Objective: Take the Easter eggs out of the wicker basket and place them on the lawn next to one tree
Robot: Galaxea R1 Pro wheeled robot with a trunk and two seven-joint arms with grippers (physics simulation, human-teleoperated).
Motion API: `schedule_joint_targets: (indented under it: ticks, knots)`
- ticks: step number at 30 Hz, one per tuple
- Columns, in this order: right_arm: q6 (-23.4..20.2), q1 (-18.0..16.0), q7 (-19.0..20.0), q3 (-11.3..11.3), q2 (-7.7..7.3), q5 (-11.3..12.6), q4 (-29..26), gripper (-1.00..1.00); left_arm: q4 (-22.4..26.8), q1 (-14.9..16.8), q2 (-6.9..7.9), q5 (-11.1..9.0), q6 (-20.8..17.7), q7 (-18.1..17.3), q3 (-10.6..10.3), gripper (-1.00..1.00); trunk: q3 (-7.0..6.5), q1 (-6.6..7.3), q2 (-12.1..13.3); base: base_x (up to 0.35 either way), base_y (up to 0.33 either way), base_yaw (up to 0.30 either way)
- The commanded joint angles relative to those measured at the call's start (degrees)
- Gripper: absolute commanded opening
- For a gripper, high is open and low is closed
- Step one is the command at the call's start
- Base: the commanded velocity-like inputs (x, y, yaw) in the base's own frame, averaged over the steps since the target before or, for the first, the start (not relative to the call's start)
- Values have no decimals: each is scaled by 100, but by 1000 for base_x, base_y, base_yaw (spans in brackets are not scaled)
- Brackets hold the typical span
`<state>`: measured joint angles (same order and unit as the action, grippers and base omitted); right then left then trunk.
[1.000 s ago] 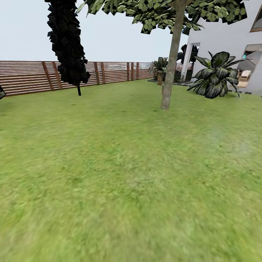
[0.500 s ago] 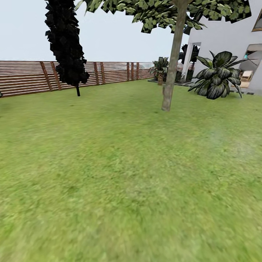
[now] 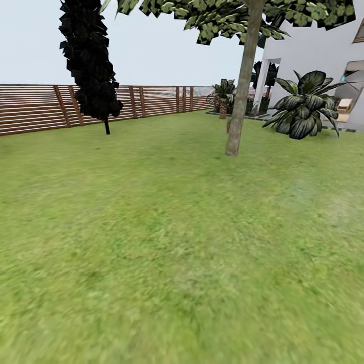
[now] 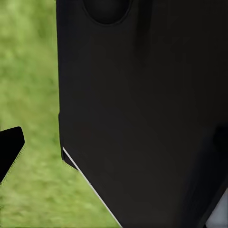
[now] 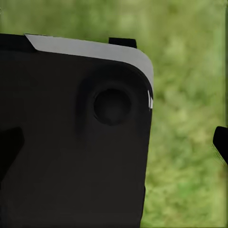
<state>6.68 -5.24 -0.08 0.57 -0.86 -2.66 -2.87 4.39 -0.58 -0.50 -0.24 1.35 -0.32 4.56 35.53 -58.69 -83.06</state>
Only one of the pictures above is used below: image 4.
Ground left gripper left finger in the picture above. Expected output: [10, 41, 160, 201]
[0, 126, 25, 183]

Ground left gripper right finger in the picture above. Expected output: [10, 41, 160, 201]
[213, 126, 228, 165]

